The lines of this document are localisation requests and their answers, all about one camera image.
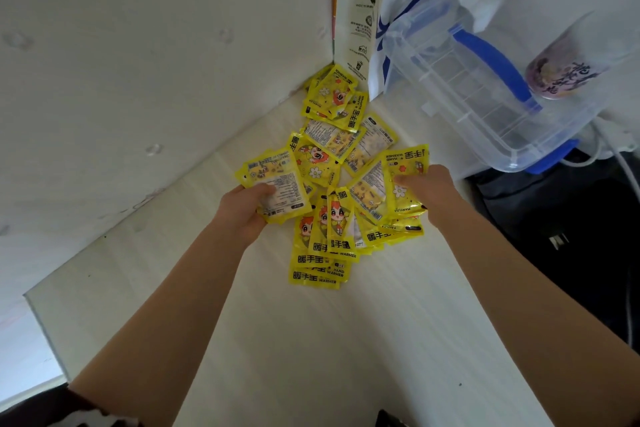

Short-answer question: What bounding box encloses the person's left hand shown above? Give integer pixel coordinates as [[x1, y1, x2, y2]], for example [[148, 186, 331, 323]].
[[214, 183, 278, 248]]

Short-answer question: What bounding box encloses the person's right hand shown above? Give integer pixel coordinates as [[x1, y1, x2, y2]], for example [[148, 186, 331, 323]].
[[393, 164, 470, 231]]

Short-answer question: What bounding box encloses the yellow flower-print sachet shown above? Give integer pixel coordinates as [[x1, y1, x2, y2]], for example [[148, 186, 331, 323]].
[[382, 143, 431, 218]]

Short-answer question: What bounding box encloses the yellow sachet white back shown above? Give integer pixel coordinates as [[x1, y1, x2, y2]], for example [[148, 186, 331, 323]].
[[235, 147, 314, 225]]

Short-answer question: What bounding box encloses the person's right forearm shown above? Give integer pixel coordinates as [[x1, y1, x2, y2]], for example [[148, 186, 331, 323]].
[[429, 199, 640, 427]]

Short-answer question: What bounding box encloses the person's left forearm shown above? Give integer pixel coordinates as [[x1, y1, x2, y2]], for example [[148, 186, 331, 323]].
[[67, 221, 262, 427]]

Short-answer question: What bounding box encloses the pile of yellow sachets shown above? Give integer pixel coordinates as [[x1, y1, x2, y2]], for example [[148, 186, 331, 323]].
[[287, 63, 427, 291]]

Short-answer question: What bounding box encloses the black bag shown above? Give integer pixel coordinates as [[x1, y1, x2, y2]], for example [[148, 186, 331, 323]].
[[464, 148, 640, 355]]

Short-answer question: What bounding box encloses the person's black white clothing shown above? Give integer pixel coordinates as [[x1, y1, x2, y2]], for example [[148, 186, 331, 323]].
[[0, 382, 143, 427]]

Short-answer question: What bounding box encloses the clear storage box blue handle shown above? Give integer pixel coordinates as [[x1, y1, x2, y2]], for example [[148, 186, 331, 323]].
[[382, 0, 609, 175]]

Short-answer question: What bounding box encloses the white cable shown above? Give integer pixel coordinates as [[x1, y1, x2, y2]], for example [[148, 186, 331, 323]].
[[559, 119, 640, 204]]

